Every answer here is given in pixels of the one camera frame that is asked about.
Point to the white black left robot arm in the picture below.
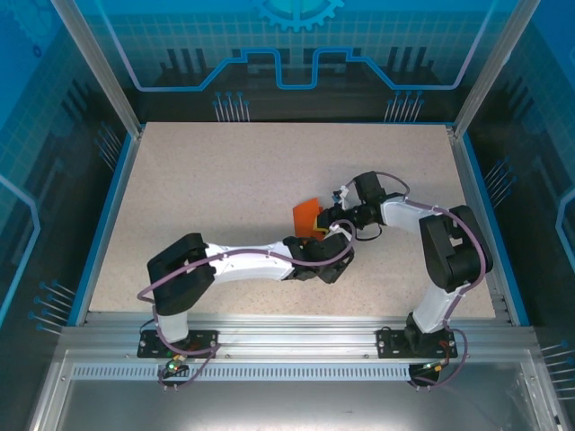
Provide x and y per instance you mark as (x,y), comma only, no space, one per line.
(251,265)

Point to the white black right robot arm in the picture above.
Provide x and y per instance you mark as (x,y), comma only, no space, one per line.
(404,215)

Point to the aluminium front beam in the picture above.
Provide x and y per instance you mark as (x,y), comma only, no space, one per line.
(292,334)

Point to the blue side trim strip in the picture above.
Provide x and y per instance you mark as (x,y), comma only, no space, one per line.
(108,224)
(476,170)

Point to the steel tray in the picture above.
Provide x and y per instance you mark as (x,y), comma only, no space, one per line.
(292,408)

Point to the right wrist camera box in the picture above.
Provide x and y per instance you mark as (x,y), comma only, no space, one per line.
(342,194)

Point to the aluminium side rail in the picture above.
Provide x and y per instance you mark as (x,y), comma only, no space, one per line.
(464,170)

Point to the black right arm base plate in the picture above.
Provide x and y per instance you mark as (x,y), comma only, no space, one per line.
(386,343)

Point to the aluminium frame post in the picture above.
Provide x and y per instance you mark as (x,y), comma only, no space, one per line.
(493,67)
(100,67)

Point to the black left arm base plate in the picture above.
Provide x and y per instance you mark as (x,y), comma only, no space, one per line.
(146,348)

